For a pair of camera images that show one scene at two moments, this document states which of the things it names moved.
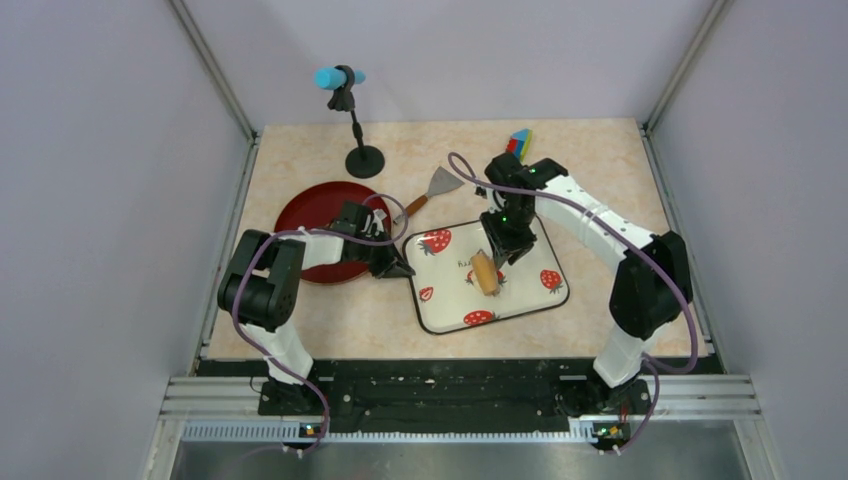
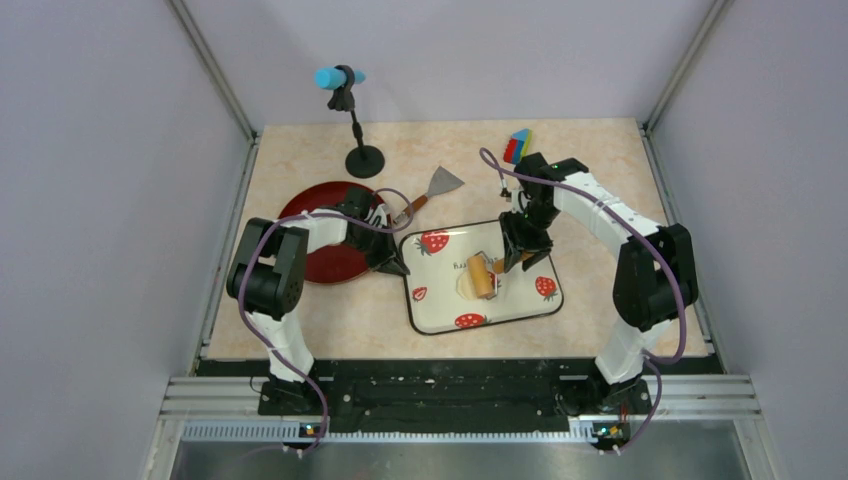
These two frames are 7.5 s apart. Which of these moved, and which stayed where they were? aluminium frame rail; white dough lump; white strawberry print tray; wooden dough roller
Moved: white dough lump
Stayed: aluminium frame rail; white strawberry print tray; wooden dough roller
